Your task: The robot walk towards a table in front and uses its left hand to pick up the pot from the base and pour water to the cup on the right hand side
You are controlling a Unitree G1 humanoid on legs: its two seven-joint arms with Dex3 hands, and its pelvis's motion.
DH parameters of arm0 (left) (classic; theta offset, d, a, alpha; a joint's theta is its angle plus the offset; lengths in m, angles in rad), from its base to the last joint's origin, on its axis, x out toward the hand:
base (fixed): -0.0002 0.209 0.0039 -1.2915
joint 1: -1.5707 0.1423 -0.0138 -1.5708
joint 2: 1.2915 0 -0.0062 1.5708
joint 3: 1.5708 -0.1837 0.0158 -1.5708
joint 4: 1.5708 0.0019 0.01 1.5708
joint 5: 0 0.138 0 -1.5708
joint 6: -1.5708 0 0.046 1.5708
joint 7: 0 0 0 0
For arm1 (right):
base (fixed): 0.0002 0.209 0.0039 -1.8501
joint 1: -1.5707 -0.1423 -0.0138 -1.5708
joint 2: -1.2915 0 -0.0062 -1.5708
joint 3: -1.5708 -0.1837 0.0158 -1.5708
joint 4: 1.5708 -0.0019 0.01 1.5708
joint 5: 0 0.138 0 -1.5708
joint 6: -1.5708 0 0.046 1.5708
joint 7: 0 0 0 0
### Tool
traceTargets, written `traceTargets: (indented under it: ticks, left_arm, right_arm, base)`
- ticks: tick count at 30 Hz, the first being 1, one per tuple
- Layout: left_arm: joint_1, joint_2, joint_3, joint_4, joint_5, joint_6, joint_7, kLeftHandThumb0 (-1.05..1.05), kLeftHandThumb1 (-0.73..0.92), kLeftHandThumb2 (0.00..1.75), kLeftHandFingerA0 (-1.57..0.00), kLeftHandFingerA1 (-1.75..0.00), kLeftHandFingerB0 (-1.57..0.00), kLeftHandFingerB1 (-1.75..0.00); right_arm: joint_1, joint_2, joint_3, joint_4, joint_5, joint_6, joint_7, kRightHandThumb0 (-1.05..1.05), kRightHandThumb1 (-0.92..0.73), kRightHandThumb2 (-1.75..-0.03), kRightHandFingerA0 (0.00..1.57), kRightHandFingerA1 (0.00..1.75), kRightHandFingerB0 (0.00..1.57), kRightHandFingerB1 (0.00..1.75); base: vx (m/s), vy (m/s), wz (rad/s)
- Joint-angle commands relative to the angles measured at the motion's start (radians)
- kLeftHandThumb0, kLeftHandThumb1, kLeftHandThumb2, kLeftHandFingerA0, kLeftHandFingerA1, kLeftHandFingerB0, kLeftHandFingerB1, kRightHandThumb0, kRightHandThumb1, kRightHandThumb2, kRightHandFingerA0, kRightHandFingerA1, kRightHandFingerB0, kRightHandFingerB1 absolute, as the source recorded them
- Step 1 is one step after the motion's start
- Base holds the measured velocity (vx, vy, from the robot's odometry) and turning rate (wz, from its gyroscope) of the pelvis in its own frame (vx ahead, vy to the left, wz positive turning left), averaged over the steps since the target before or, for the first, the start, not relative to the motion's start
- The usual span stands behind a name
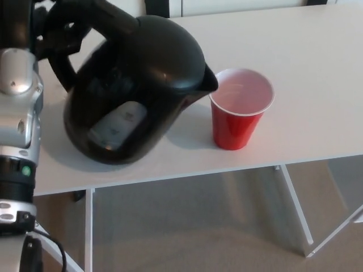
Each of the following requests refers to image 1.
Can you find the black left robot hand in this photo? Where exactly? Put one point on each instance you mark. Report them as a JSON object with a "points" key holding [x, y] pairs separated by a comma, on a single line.
{"points": [[17, 22]]}

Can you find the black electric kettle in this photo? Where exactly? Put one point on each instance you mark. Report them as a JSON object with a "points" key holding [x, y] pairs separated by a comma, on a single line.
{"points": [[141, 71]]}

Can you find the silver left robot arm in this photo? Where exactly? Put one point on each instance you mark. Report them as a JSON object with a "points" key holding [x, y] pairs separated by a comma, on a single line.
{"points": [[17, 113]]}

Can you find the red plastic cup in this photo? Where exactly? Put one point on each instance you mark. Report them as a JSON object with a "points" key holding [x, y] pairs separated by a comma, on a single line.
{"points": [[235, 130]]}

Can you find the small black floor object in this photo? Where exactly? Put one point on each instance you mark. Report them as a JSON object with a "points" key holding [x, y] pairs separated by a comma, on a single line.
{"points": [[79, 196]]}

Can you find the white low cabinet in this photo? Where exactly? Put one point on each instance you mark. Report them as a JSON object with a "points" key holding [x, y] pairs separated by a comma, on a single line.
{"points": [[241, 5]]}

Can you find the white folding table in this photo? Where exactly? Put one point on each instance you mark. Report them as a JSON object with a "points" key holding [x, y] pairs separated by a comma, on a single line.
{"points": [[312, 85]]}

